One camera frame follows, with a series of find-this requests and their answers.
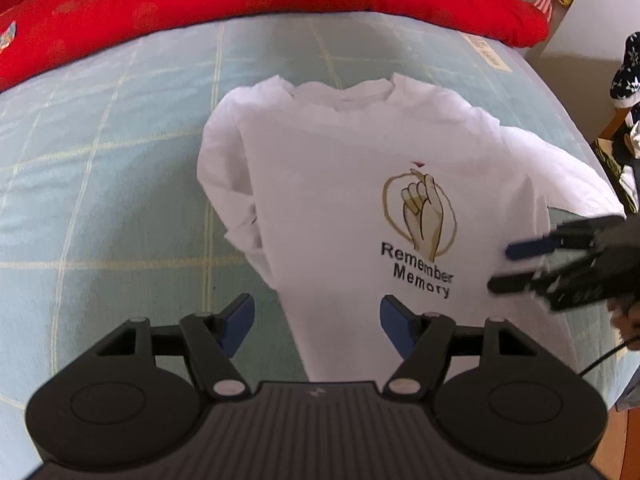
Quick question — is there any navy star-print garment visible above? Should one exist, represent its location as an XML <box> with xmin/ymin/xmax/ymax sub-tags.
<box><xmin>609</xmin><ymin>31</ymin><xmax>640</xmax><ymax>109</ymax></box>

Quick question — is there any person's right hand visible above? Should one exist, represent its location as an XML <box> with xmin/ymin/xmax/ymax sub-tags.
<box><xmin>607</xmin><ymin>300</ymin><xmax>640</xmax><ymax>351</ymax></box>

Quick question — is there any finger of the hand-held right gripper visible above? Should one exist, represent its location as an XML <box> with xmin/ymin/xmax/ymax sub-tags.
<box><xmin>506</xmin><ymin>217</ymin><xmax>626</xmax><ymax>261</ymax></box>
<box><xmin>487</xmin><ymin>255</ymin><xmax>601</xmax><ymax>296</ymax></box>

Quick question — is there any white printed t-shirt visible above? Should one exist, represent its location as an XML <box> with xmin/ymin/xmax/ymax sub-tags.
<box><xmin>196</xmin><ymin>72</ymin><xmax>627</xmax><ymax>392</ymax></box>

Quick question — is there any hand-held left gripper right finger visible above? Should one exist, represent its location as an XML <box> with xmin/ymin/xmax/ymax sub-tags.
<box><xmin>380</xmin><ymin>295</ymin><xmax>542</xmax><ymax>401</ymax></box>

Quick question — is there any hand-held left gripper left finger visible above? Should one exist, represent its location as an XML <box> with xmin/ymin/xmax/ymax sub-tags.
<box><xmin>95</xmin><ymin>294</ymin><xmax>254</xmax><ymax>401</ymax></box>

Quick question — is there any black cable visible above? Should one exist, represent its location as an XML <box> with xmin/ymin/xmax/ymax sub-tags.
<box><xmin>576</xmin><ymin>339</ymin><xmax>640</xmax><ymax>377</ymax></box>

